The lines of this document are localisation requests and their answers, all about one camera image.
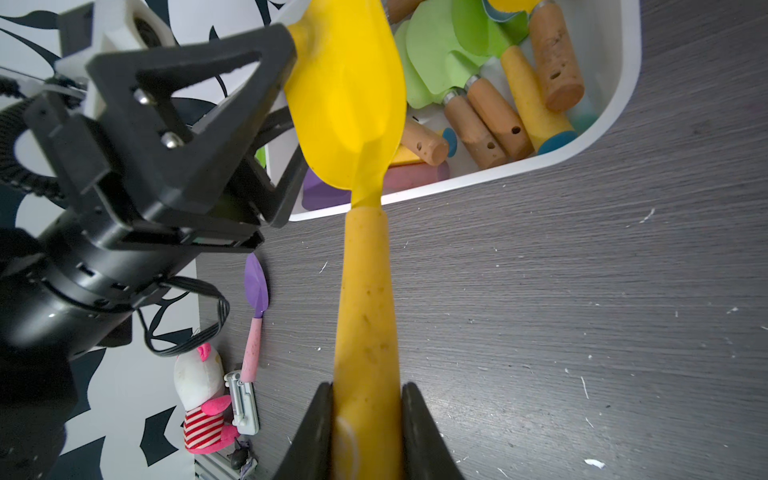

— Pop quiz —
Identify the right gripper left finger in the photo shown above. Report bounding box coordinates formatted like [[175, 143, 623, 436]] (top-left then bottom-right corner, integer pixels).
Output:
[[273, 382, 333, 480]]

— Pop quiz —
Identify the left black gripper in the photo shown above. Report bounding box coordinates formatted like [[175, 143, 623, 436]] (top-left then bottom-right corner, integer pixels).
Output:
[[1, 24, 308, 479]]

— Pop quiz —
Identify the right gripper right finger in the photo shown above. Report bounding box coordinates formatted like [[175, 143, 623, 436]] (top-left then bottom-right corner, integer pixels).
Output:
[[402, 382, 464, 480]]

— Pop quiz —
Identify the purple pointed shovel pink handle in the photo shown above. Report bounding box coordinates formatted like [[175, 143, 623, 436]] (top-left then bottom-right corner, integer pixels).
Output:
[[241, 253, 269, 383]]

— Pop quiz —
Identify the yellow toy shovel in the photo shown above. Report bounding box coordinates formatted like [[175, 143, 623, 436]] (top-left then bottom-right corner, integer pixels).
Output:
[[285, 1, 406, 479]]

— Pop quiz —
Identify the green shovel wooden handle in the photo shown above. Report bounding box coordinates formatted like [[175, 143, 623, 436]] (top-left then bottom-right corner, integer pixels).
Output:
[[406, 1, 534, 170]]

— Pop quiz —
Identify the white plastic storage box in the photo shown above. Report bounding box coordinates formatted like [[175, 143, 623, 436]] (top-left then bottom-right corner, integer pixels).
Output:
[[263, 0, 643, 223]]

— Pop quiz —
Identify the green pointed shovel yellow handle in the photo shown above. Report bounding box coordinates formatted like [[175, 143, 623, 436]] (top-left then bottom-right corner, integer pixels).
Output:
[[452, 1, 585, 154]]

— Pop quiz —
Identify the pink striped plush doll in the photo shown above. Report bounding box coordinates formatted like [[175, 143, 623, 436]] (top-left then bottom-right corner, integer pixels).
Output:
[[173, 343, 239, 455]]

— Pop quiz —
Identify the green shovel brown handle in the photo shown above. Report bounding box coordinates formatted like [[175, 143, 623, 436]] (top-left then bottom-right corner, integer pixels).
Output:
[[394, 20, 510, 170]]

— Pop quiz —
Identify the black corrugated cable hose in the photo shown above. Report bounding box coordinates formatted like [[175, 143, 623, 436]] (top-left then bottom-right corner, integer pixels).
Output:
[[0, 98, 67, 205]]

